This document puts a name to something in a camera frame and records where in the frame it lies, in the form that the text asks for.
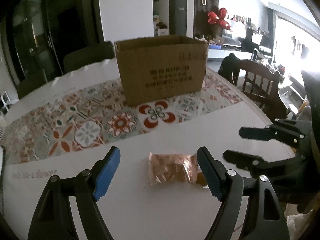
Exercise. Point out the dark dining chair right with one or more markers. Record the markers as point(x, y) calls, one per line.
point(89, 55)

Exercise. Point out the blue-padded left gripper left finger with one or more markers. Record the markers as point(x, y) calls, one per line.
point(53, 217)

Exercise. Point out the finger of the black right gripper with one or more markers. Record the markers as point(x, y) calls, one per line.
point(242, 161)
point(288, 136)

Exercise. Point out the dark dining chair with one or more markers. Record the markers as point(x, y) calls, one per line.
point(89, 55)
point(31, 83)

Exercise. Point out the brown cardboard box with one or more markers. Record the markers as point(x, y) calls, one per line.
point(153, 68)

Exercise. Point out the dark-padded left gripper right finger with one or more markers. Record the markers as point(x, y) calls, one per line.
point(264, 218)

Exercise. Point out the black cloth on chair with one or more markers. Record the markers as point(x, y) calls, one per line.
point(229, 69)

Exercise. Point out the brown round candy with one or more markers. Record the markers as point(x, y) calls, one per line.
point(201, 179)

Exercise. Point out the patterned tile table runner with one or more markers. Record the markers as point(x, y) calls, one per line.
point(99, 114)

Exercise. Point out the red balloon decoration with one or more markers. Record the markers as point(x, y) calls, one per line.
point(219, 19)

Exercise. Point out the rose gold biscuit packet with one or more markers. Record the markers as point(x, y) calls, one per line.
point(168, 168)

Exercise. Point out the wooden chair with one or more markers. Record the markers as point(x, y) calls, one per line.
point(260, 85)

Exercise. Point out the white tv cabinet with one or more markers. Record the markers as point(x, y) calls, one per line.
point(218, 52)

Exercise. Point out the dark dining chair left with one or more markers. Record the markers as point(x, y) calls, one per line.
point(31, 83)

